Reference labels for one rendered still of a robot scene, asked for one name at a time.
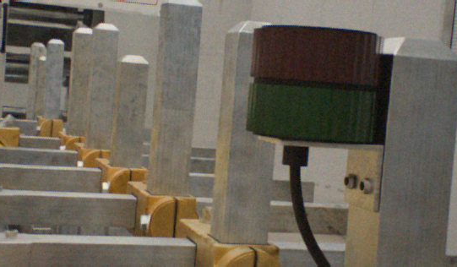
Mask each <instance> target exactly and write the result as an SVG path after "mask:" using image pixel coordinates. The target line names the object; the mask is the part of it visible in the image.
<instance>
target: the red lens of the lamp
mask: <svg viewBox="0 0 457 267"><path fill-rule="evenodd" d="M383 54H384V37H382V36H380V35H367V34H360V33H353V32H346V31H331V30H312V29H299V28H257V29H254V30H253V48H252V56H251V67H250V75H249V76H250V77H263V78H273V79H303V80H312V81H322V82H330V83H340V84H364V85H372V86H380V79H381V71H382V62H383Z"/></svg>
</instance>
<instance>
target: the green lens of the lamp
mask: <svg viewBox="0 0 457 267"><path fill-rule="evenodd" d="M378 96H379V93H373V92H364V91H355V90H328V89H319V88H309V87H300V86H291V85H281V84H276V85H272V84H254V83H249V85H248V110H247V121H246V130H247V131H250V132H255V133H259V134H275V135H282V136H290V137H298V138H305V139H322V140H346V141H375V138H376V129H377V120H378Z"/></svg>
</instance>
